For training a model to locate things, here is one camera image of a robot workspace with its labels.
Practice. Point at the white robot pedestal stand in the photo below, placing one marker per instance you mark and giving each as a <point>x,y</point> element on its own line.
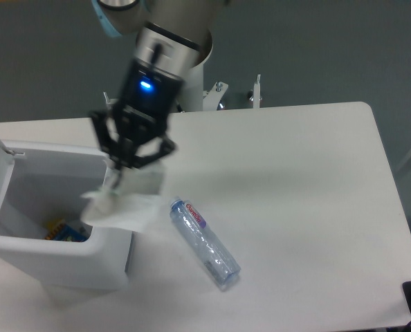
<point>193,97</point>

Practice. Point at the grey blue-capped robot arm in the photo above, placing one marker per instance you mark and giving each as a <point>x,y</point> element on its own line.
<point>172,35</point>

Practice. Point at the white plastic trash can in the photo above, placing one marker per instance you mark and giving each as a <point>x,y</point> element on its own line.
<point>48,184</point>

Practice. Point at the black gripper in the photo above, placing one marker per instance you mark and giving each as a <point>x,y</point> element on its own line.
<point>140,115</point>

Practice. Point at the white plastic wrapper bag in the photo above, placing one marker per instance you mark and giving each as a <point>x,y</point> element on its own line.
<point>128,199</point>

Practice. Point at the clear plastic water bottle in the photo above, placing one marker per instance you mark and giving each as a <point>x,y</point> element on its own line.
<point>215,257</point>

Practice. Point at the colourful trash in bin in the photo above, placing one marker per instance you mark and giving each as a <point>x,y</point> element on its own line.
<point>60,230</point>

